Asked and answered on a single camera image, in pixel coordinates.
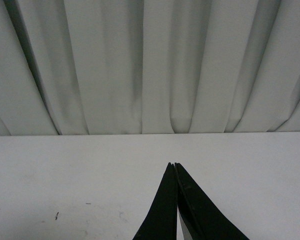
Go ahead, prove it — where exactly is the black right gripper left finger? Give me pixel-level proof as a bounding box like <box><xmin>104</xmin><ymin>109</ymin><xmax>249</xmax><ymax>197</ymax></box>
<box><xmin>133</xmin><ymin>163</ymin><xmax>178</xmax><ymax>240</ymax></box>

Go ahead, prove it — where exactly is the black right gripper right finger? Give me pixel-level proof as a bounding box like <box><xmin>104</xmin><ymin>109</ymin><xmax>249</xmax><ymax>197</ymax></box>
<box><xmin>174</xmin><ymin>163</ymin><xmax>248</xmax><ymax>240</ymax></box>

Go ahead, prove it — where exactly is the white pleated curtain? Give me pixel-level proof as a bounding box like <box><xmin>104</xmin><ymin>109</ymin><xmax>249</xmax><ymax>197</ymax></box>
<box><xmin>0</xmin><ymin>0</ymin><xmax>300</xmax><ymax>136</ymax></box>

